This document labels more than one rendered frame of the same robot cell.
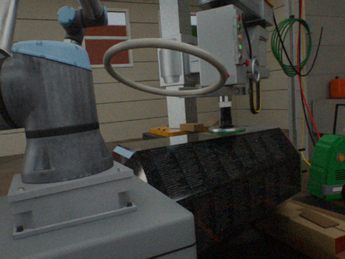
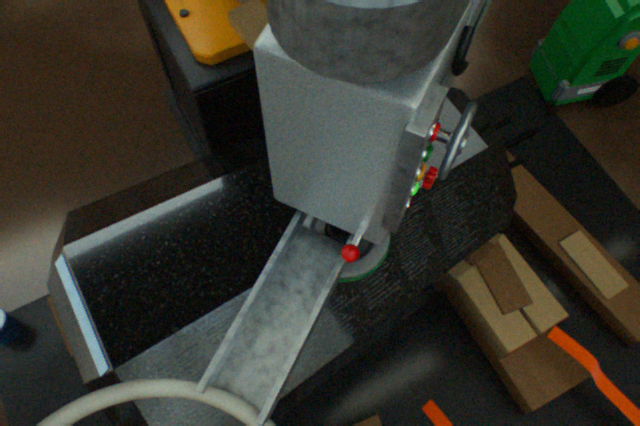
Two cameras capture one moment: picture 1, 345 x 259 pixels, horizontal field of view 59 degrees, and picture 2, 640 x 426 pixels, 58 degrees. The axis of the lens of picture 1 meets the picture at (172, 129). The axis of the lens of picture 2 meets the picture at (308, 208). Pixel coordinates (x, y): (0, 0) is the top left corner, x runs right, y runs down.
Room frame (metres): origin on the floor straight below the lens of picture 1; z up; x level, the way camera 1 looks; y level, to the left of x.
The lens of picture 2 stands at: (1.28, -0.22, 2.06)
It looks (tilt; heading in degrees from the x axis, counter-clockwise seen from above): 64 degrees down; 357
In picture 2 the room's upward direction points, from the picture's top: 1 degrees counter-clockwise
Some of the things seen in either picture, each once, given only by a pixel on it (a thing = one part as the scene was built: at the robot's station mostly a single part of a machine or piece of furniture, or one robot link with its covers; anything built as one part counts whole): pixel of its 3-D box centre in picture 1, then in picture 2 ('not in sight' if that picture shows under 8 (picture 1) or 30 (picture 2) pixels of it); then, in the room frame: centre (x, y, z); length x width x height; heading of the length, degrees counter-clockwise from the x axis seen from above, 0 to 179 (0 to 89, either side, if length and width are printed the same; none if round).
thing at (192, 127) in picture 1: (191, 127); (261, 32); (2.45, -0.16, 0.81); 0.20 x 0.10 x 0.05; 31
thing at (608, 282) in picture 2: not in sight; (592, 264); (1.93, -1.26, 0.10); 0.25 x 0.10 x 0.01; 27
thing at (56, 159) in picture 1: (66, 148); not in sight; (0.65, 0.23, 0.98); 0.19 x 0.19 x 0.10
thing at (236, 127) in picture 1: (226, 128); (342, 233); (1.79, -0.32, 0.85); 0.21 x 0.21 x 0.01
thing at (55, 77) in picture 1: (52, 86); not in sight; (0.65, 0.25, 1.11); 0.17 x 0.15 x 0.18; 93
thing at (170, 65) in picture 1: (199, 60); not in sight; (2.60, -0.27, 1.34); 0.74 x 0.34 x 0.25; 58
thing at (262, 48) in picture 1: (252, 55); not in sight; (2.36, -0.65, 1.32); 0.19 x 0.19 x 0.20
